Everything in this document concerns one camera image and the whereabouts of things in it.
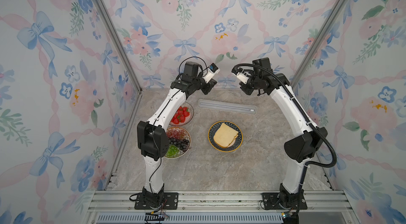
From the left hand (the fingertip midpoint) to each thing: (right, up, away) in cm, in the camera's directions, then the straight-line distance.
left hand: (215, 79), depth 84 cm
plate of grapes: (-20, -33, +7) cm, 40 cm away
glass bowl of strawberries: (-20, -20, +19) cm, 34 cm away
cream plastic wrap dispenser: (+8, -14, +11) cm, 20 cm away
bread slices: (+6, -31, +9) cm, 33 cm away
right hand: (+15, 0, 0) cm, 15 cm away
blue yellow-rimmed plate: (+14, -34, +8) cm, 38 cm away
